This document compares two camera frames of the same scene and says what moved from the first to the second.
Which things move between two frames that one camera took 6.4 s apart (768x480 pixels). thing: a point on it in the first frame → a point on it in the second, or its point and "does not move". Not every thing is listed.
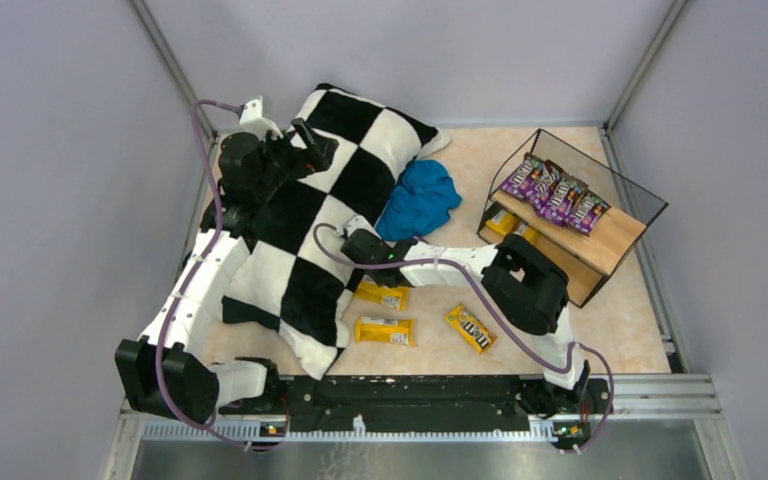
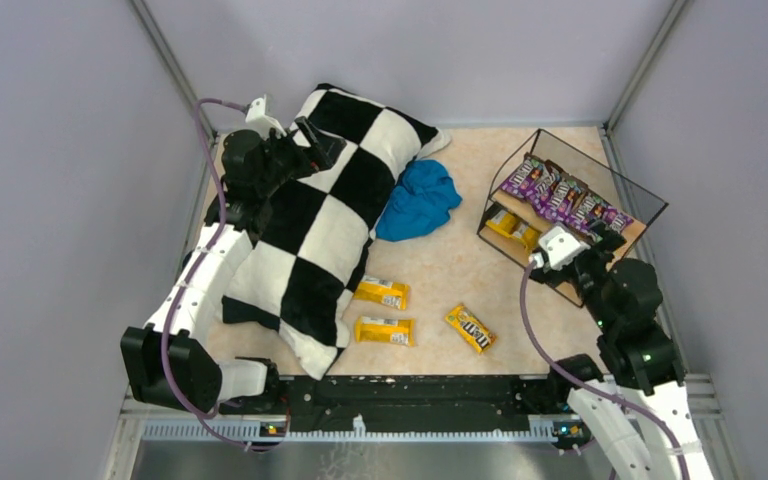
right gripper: [355, 245] → [596, 245]
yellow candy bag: [383, 330] does not move
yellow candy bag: [394, 296] does not move
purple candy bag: [589, 209] does not move
